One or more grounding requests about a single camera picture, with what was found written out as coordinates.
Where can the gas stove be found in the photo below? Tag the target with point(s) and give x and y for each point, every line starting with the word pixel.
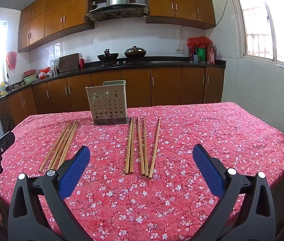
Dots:
pixel 121 62

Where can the black kitchen countertop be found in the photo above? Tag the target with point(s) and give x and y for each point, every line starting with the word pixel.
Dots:
pixel 89 70

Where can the yellow detergent bottle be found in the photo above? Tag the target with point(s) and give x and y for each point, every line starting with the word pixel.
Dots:
pixel 3 89

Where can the brown wall cabinet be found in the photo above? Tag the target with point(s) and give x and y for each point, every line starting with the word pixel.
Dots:
pixel 179 5
pixel 54 17

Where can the large sliding window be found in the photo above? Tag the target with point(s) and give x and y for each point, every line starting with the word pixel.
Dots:
pixel 269 22

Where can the small red bottle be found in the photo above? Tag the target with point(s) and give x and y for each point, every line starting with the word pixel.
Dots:
pixel 82 62

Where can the small blue box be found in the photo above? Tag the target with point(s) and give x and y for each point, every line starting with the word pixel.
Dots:
pixel 196 59

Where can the wok with lid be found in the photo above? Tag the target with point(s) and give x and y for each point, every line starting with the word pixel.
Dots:
pixel 135 52

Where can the green container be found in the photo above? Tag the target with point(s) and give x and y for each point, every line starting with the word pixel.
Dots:
pixel 202 55

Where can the red basin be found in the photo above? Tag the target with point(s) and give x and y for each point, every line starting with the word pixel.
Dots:
pixel 30 72

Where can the metal faucet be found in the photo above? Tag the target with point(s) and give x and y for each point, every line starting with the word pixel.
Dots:
pixel 9 82

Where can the dark wooden cutting board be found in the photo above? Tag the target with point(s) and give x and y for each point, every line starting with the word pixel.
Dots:
pixel 68 63

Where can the wooden chopstick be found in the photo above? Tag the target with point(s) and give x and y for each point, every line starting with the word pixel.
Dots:
pixel 71 141
pixel 61 144
pixel 64 143
pixel 55 146
pixel 132 145
pixel 155 148
pixel 67 143
pixel 129 145
pixel 140 145

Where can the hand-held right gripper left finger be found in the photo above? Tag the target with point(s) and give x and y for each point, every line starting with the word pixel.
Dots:
pixel 74 170

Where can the pink floral tablecloth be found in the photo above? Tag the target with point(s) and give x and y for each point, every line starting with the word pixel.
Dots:
pixel 111 205

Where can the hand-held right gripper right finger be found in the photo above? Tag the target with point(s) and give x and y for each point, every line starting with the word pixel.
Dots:
pixel 207 168

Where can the green basin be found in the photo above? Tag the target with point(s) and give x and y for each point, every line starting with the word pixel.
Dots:
pixel 30 79

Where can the white wall socket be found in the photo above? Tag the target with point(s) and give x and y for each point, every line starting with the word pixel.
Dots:
pixel 180 51

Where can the red bag on bottles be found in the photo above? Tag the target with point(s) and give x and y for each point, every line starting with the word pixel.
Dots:
pixel 199 41

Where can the black wok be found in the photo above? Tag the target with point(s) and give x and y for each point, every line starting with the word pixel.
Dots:
pixel 108 56

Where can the reddish oil bottle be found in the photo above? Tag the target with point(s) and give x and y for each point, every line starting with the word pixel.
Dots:
pixel 210 54

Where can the hanging red plastic bag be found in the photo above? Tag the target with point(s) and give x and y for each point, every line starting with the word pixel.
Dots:
pixel 11 60

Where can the perforated beige chopstick holder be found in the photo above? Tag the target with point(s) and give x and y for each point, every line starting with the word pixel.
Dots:
pixel 108 105

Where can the glass jar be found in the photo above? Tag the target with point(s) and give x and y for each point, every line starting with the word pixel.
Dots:
pixel 54 66

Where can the red and white bag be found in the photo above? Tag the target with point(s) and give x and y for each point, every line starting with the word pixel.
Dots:
pixel 44 73

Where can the brown base cabinets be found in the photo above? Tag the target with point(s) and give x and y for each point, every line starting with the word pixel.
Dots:
pixel 137 87

